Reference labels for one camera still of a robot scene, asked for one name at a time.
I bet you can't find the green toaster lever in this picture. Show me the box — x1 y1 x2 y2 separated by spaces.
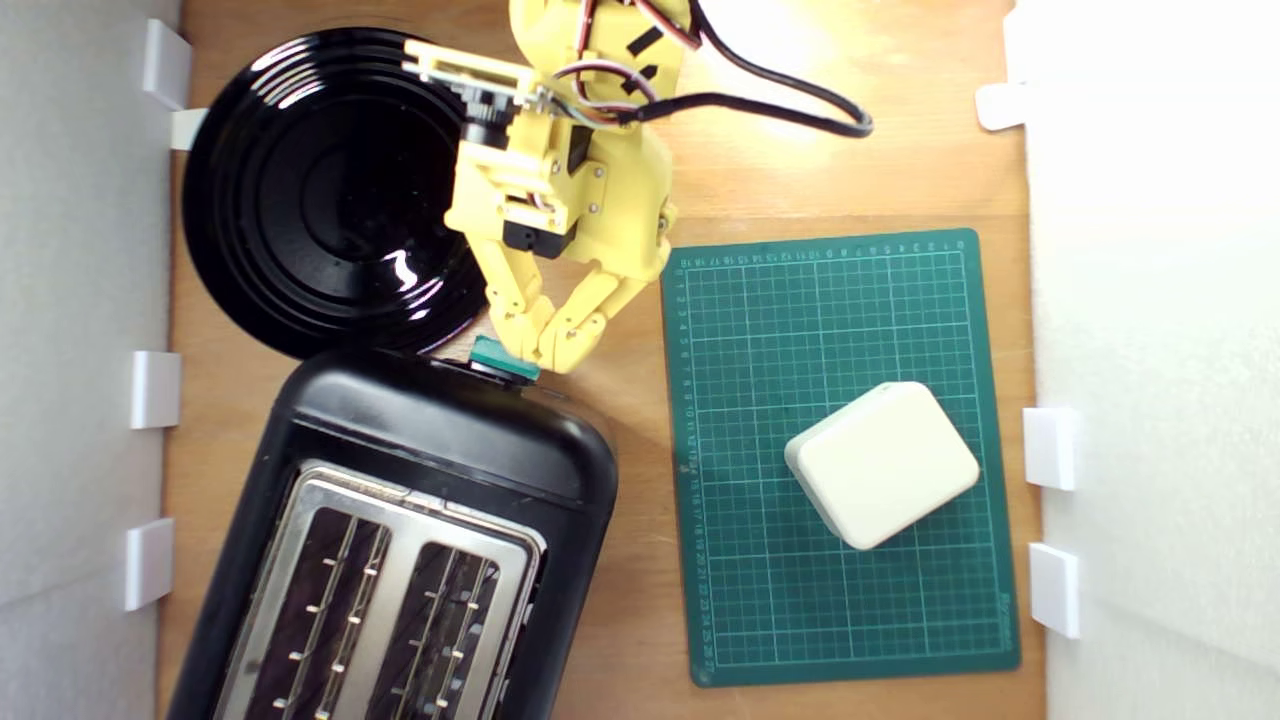
469 336 542 385

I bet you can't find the wrist camera on yellow mount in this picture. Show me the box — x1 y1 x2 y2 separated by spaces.
402 39 547 149

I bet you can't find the black round plate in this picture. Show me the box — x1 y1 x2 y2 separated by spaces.
182 27 494 361

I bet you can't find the green cutting mat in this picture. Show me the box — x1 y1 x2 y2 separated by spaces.
659 229 1022 689

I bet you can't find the white block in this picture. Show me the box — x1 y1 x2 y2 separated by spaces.
784 381 982 552

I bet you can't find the black two-slot toaster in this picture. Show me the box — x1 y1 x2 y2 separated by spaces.
165 345 621 720

